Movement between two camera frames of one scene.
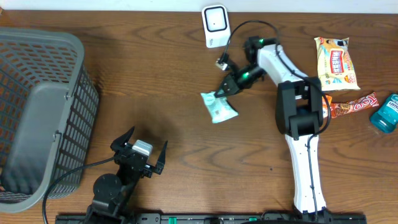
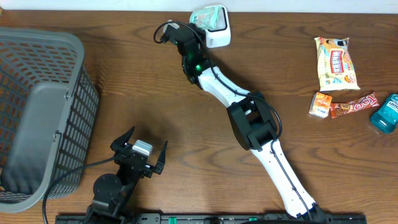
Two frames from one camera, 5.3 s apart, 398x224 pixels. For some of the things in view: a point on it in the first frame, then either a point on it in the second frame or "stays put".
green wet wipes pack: (220, 109) to (208, 17)
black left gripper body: (147, 172) stays put
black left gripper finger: (120, 141) stays put
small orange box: (324, 106) stays put
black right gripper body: (245, 76) to (198, 39)
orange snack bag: (336, 68) stays put
